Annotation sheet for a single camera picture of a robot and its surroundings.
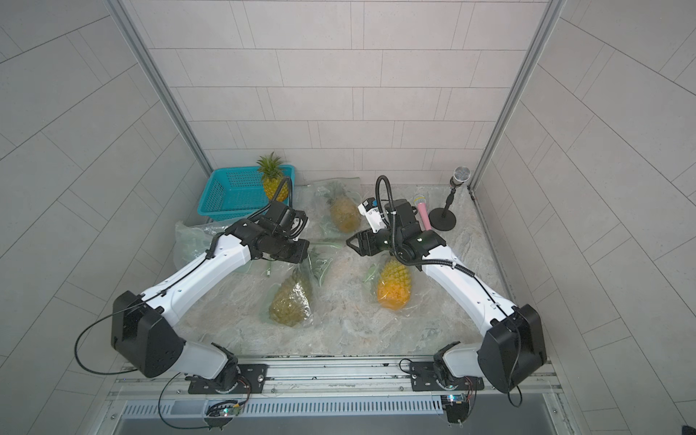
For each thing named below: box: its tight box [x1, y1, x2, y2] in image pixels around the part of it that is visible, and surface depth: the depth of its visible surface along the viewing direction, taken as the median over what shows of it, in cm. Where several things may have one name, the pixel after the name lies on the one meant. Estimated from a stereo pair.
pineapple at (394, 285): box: [377, 259, 412, 311], surface depth 80 cm
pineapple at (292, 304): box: [269, 269, 312, 328], surface depth 75 cm
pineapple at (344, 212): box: [326, 183, 362, 234], surface depth 99 cm
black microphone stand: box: [427, 187, 457, 232], surface depth 106 cm
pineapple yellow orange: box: [256, 151, 290, 203], surface depth 102 cm
